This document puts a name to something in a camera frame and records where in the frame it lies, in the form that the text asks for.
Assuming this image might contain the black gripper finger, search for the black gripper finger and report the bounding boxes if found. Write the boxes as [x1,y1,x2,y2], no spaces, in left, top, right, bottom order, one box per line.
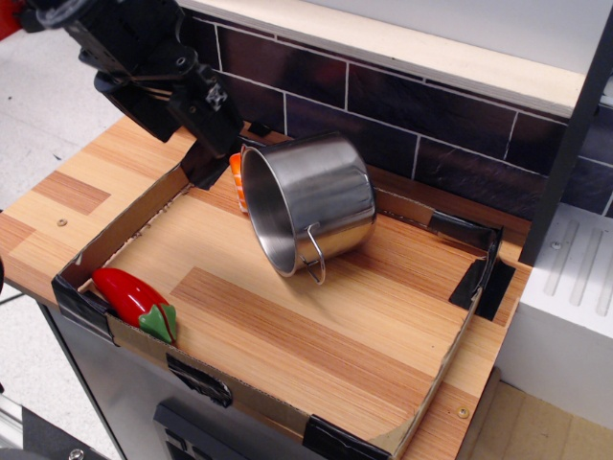
[94,72,181,142]
[168,64,243,157]

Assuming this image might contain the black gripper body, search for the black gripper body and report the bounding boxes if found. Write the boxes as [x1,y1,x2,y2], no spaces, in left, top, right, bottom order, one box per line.
[27,1,199,96]

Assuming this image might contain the stainless steel pot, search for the stainless steel pot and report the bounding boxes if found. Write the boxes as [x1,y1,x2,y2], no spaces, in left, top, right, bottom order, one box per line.
[241,132,376,285]

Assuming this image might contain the cardboard fence with black tape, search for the cardboard fence with black tape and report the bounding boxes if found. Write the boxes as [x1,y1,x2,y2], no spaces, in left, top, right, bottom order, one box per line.
[51,123,517,460]

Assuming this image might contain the wooden shelf board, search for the wooden shelf board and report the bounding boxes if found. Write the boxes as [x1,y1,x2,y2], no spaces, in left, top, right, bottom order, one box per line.
[181,1,585,117]

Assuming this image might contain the red toy chili pepper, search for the red toy chili pepper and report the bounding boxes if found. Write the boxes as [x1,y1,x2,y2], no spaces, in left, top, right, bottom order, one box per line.
[92,267,177,344]

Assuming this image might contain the white dish drying rack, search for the white dish drying rack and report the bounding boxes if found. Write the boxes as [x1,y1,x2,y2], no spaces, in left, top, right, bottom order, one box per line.
[496,204,612,427]

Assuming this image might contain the dark grey vertical post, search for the dark grey vertical post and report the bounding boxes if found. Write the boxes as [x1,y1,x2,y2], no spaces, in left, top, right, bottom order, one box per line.
[518,11,612,266]

